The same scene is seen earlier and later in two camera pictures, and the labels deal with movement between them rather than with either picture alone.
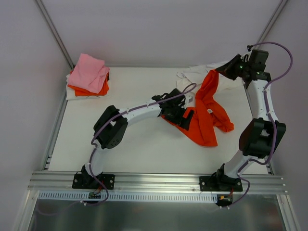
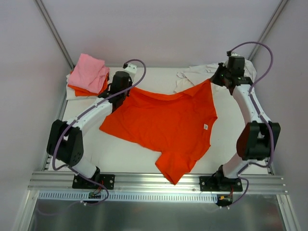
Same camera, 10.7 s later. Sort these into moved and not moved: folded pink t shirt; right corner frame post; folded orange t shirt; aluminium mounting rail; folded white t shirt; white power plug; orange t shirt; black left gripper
Moved: black left gripper; orange t shirt; white power plug
Not moved: folded pink t shirt; folded white t shirt; folded orange t shirt; right corner frame post; aluminium mounting rail
